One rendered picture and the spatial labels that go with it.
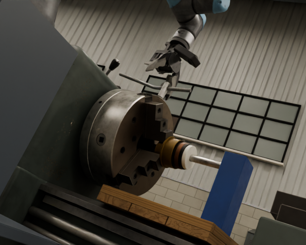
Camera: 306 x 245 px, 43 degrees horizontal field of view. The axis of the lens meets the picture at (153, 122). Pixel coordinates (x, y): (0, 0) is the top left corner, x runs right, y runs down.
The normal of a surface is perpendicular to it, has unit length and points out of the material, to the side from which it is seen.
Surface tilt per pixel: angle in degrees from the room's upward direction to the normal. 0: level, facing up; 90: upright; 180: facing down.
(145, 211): 90
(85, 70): 90
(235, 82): 90
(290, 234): 90
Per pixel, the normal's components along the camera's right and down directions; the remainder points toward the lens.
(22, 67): 0.83, 0.19
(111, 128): -0.47, -0.33
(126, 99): -0.18, -0.83
